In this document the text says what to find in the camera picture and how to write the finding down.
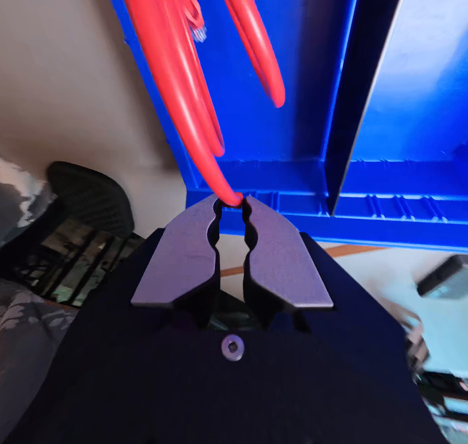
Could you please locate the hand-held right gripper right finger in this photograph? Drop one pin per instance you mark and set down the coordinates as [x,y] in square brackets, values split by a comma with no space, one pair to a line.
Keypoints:
[285,264]

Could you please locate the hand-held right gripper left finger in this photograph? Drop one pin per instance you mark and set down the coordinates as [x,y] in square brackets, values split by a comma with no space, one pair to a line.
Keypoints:
[182,257]

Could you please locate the blue plastic bin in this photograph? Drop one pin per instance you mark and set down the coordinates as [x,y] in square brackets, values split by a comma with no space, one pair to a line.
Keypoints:
[292,85]

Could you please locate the small black box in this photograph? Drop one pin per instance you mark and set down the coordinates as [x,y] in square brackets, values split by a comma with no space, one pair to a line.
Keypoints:
[444,274]

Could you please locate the person's patterned clothing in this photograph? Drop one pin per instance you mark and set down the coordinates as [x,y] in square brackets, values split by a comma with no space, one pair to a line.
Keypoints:
[25,334]

